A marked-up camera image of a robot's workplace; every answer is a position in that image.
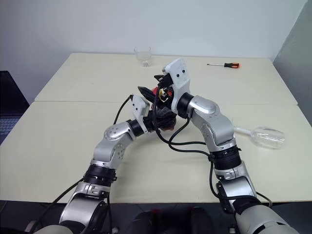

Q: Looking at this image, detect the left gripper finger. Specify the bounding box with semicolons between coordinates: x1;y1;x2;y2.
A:
156;108;177;126

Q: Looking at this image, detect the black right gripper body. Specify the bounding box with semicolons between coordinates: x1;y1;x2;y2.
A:
156;73;175;112

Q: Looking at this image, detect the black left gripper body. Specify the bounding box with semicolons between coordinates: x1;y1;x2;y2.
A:
142;113;159;134

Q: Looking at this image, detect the small plastic cola bottle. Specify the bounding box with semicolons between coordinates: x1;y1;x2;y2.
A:
150;92;177;132

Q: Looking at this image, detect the clear wine glass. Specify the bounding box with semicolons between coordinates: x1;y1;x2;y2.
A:
233;125;286;149

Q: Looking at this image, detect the clear glass tumbler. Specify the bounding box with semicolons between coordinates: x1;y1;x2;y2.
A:
134;46;152;68

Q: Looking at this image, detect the black laptop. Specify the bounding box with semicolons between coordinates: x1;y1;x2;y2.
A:
0;70;31;145

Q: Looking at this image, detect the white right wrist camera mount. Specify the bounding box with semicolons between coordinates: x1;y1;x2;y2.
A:
162;58;194;115

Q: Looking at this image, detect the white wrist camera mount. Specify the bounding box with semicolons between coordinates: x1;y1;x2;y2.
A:
131;95;150;122
162;58;194;115

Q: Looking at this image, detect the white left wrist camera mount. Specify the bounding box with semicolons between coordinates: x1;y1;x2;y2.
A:
131;95;150;122

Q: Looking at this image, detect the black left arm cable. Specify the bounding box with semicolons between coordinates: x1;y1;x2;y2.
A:
114;94;134;125

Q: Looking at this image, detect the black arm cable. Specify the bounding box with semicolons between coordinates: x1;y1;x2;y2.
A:
114;94;134;125
152;82;234;215

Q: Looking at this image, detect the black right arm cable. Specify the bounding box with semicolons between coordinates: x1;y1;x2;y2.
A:
152;82;234;215

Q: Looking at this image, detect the orange black handled screwdriver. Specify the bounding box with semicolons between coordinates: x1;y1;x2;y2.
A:
206;62;241;69

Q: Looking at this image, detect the black left shoulder cable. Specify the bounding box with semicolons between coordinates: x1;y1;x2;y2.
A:
31;177;85;231

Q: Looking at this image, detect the black shoulder cable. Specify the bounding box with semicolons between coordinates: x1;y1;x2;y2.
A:
254;191;273;208
31;177;85;231

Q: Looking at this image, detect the black right shoulder cable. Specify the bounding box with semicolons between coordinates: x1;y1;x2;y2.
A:
254;191;273;208

